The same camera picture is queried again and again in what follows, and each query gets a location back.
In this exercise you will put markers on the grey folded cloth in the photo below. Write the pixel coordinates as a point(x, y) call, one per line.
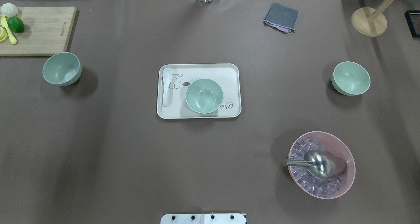
point(281, 15)

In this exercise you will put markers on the green bowl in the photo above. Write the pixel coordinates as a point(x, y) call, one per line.
point(204, 96)
point(350, 78)
point(62, 69)

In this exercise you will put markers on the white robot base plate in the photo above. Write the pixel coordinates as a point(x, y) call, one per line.
point(204, 218)

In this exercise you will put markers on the green lime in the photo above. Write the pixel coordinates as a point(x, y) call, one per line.
point(15, 24)

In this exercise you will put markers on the yellow plastic knife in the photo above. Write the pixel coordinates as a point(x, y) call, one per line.
point(11, 36)

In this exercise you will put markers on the metal ice scoop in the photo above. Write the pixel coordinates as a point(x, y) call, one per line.
point(320, 164)

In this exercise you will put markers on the black box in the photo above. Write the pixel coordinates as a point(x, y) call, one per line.
point(413, 20)

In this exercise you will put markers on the white steamed bun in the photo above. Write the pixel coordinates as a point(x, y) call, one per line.
point(9, 10)

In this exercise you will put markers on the clear ice cubes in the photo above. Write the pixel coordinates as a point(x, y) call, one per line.
point(305, 179)

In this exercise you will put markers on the wooden mug tree stand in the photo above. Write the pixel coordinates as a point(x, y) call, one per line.
point(369, 21)

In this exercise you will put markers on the white rectangular tray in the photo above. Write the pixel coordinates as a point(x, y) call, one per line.
point(225, 74)

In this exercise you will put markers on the white ceramic spoon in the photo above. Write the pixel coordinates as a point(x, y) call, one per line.
point(166, 79)

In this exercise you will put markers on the lemon slice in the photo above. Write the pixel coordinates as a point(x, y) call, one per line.
point(3, 34)

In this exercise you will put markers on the purple cloth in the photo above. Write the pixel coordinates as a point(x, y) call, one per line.
point(282, 29)

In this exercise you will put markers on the pink bowl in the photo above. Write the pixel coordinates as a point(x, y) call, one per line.
point(333, 146)

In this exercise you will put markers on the wooden cutting board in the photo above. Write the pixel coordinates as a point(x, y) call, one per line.
point(47, 32)

